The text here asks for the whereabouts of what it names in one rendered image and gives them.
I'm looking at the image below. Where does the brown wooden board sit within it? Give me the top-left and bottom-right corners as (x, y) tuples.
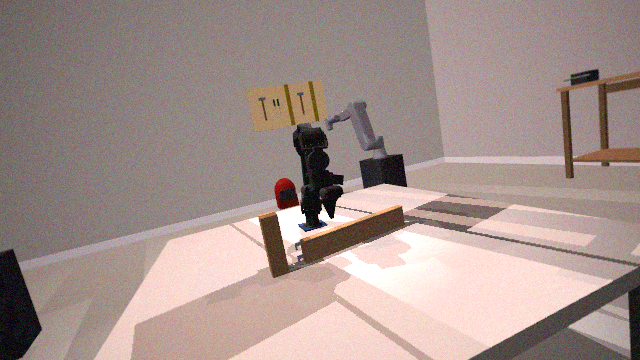
(294, 205), (405, 263)

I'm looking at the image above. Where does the wooden post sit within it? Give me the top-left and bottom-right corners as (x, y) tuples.
(258, 211), (290, 278)

